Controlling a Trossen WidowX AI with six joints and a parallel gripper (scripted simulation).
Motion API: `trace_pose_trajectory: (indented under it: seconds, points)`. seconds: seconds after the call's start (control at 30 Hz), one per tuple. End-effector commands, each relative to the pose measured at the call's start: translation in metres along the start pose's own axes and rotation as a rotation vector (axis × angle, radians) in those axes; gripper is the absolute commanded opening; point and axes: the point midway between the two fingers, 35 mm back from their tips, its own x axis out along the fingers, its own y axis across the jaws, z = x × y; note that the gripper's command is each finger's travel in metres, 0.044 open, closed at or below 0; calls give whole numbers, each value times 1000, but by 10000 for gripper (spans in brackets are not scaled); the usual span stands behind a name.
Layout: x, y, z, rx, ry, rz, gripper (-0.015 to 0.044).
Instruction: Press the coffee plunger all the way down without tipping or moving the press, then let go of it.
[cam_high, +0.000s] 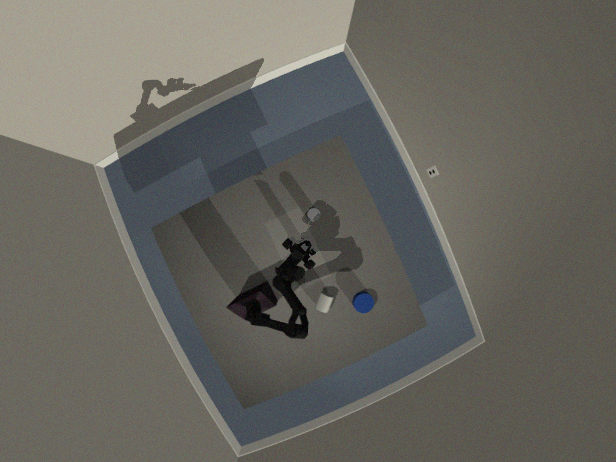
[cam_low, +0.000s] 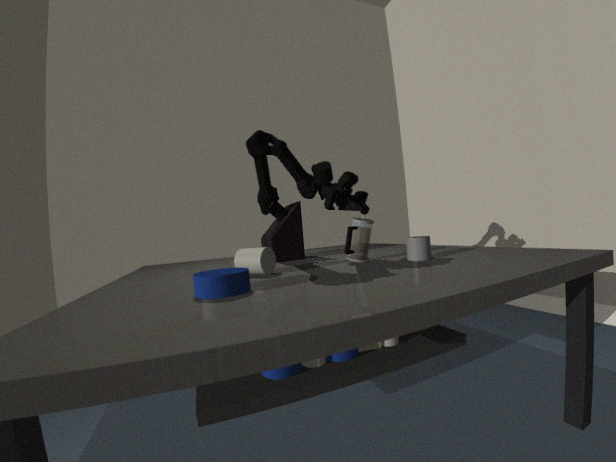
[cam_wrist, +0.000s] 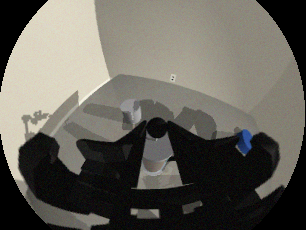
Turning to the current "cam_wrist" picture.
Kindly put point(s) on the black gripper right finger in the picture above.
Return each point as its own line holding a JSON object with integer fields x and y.
{"x": 192, "y": 152}

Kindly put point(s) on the french press coffee maker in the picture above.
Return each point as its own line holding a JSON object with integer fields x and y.
{"x": 157, "y": 151}

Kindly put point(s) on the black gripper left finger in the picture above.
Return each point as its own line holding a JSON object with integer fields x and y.
{"x": 127, "y": 151}

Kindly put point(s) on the grey cylinder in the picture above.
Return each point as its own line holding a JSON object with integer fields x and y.
{"x": 130, "y": 109}

